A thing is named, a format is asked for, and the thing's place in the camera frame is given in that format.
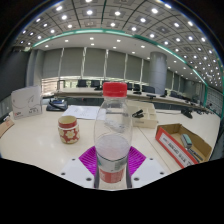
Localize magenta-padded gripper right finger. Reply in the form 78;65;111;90
126;145;168;190

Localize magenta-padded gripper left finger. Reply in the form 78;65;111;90
59;145;100;190

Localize clear red-capped water bottle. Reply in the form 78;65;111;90
93;81;134;185

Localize open cardboard box red side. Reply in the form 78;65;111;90
155;123;213;169

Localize red floral cup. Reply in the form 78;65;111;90
57;115;81;145

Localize grey whiteboard eraser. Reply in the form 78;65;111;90
180;133;194;150

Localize beige compartment organizer box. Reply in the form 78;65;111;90
128;101;159;130

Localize black marker pen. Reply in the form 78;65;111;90
188;148;205;163

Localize white paper sheet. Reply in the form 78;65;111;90
61;104;101;121

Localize black desk phone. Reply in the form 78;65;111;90
45;98;69;113

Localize black table microphone unit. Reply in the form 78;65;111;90
179;107;195;120

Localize long curved conference desk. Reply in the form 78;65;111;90
54;86;214;113

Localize brown cardboard piece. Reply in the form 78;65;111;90
0;117;16;138

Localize white printed paper bag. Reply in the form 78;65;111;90
10;85;43;120

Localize row of black office chairs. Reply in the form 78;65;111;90
77;79;156;95

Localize grey round column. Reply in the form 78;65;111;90
148;51;168;96

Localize recessed ceiling lights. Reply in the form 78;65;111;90
18;0;223;88

